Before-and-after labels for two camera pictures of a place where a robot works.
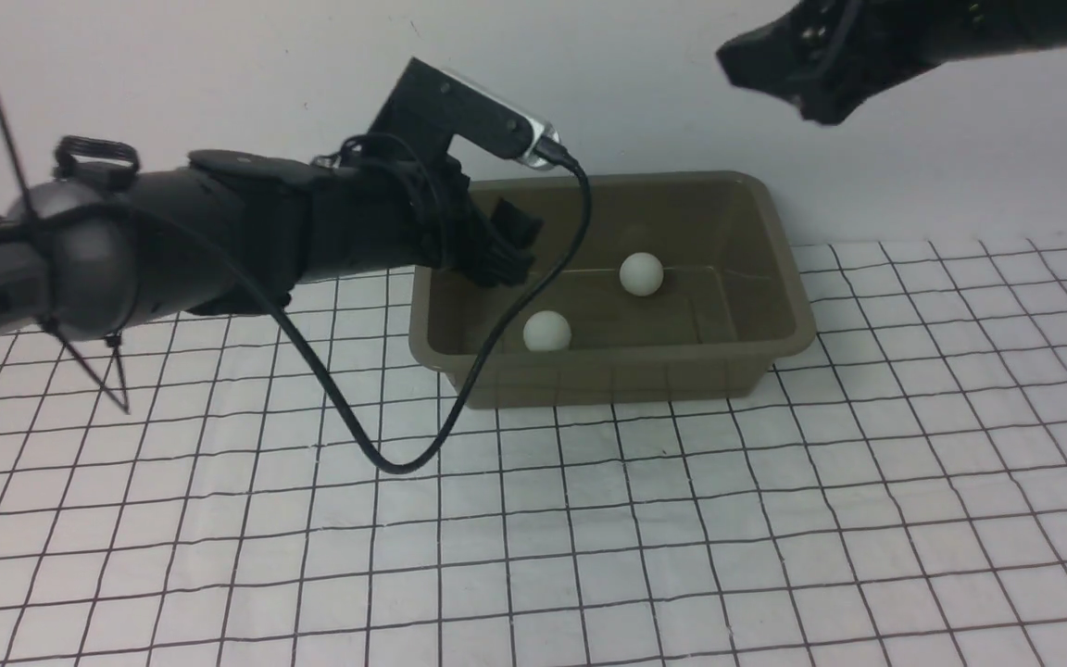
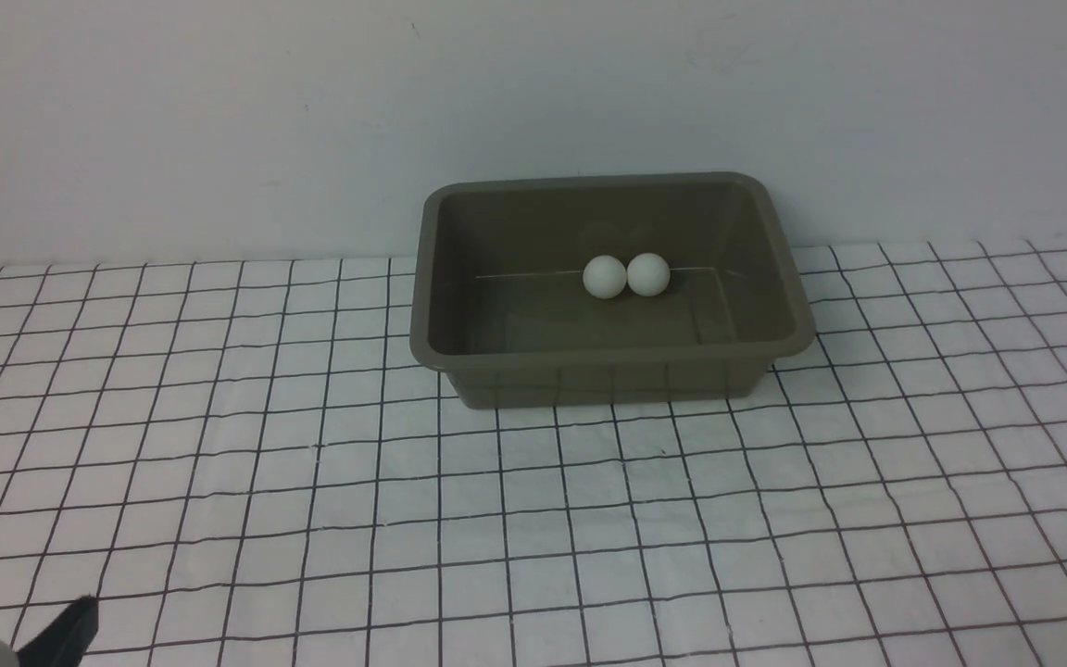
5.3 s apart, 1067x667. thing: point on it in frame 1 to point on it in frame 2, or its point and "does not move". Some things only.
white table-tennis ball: x=641 y=274 does not move
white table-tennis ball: x=546 y=331 to x=604 y=276
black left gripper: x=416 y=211 to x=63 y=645
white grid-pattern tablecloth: x=938 y=481 does not move
